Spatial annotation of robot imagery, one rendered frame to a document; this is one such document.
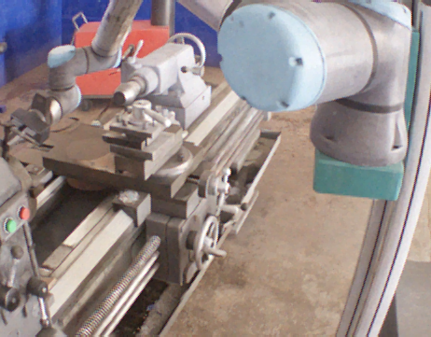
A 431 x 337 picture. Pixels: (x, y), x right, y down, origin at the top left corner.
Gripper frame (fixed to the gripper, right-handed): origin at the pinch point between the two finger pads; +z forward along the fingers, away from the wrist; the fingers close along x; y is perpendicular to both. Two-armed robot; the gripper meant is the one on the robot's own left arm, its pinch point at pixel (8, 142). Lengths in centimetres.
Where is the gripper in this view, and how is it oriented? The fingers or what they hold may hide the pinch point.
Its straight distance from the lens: 145.2
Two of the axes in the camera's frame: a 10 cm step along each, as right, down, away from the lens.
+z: -3.6, 4.6, -8.1
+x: -8.8, -4.6, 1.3
